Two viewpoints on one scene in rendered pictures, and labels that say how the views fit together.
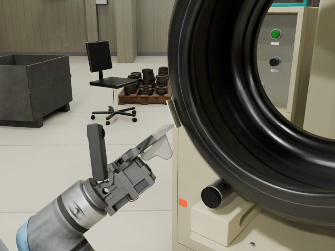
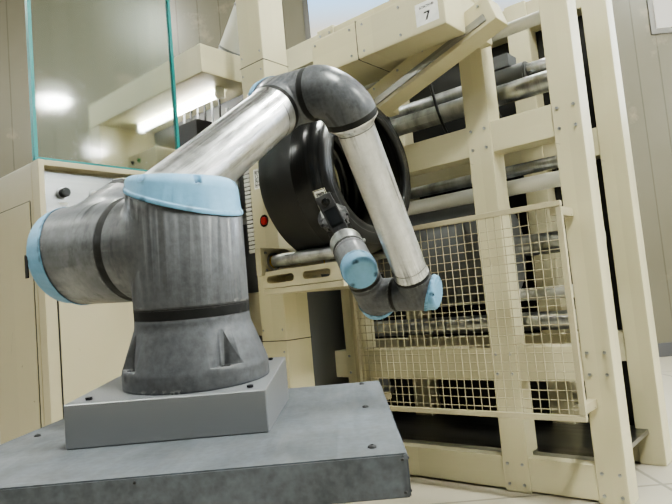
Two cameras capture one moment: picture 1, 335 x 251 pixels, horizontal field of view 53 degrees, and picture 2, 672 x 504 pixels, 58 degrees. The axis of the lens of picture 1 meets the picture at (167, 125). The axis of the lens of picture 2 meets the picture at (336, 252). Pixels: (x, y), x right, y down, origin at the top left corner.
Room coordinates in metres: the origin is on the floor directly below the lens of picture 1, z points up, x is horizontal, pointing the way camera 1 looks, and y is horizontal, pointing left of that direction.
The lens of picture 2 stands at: (0.57, 1.79, 0.74)
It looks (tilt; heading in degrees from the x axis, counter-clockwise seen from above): 5 degrees up; 272
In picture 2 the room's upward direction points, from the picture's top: 5 degrees counter-clockwise
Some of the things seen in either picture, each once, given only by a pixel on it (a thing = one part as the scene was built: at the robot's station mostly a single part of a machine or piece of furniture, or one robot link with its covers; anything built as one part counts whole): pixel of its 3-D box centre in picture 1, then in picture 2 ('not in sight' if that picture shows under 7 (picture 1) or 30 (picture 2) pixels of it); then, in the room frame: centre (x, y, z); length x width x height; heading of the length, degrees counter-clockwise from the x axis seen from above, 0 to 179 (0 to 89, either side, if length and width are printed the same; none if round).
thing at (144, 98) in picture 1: (147, 82); not in sight; (5.29, 0.31, 0.21); 1.17 x 0.81 x 0.42; 0
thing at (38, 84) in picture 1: (23, 88); not in sight; (4.12, 1.78, 0.36); 1.05 x 0.87 x 0.72; 173
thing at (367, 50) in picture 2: not in sight; (391, 42); (0.36, -0.46, 1.71); 0.61 x 0.25 x 0.15; 142
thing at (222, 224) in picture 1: (247, 191); (309, 275); (0.73, -0.19, 0.83); 0.36 x 0.09 x 0.06; 142
